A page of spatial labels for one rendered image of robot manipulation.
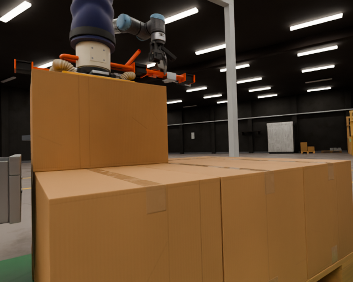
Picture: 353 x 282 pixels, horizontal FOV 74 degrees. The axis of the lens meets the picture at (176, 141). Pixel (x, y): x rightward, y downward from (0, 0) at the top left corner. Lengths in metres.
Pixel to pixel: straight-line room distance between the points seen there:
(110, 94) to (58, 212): 0.74
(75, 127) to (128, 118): 0.24
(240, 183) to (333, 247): 0.61
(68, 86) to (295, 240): 1.03
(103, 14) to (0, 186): 0.90
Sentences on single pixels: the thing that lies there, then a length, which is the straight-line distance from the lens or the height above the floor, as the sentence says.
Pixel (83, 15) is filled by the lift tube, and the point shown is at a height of 1.26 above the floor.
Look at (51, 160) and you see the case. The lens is 1.05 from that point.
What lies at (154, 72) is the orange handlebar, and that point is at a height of 1.07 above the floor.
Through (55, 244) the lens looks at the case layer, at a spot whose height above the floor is 0.47.
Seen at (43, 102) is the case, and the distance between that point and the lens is 1.07.
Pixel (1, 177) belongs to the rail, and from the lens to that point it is 0.91.
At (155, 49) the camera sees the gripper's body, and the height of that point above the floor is 1.22.
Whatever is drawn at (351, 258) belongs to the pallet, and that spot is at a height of 0.12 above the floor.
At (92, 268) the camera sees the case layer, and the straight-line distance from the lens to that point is 0.51.
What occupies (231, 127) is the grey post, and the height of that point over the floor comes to 0.94.
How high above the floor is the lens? 0.63
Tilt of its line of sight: 1 degrees up
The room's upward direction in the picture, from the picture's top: 2 degrees counter-clockwise
